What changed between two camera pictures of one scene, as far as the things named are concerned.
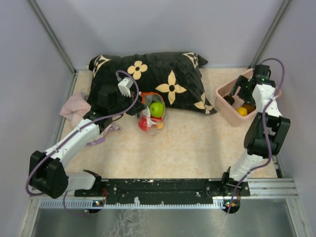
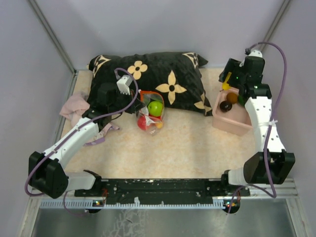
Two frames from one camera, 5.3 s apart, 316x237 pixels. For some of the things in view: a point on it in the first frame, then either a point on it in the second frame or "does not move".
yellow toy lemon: (242, 111) to (225, 86)
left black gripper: (137, 106) does not move
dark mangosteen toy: (229, 99) to (225, 106)
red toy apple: (142, 123) does not move
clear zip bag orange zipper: (151, 120) does not move
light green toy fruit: (156, 109) does not move
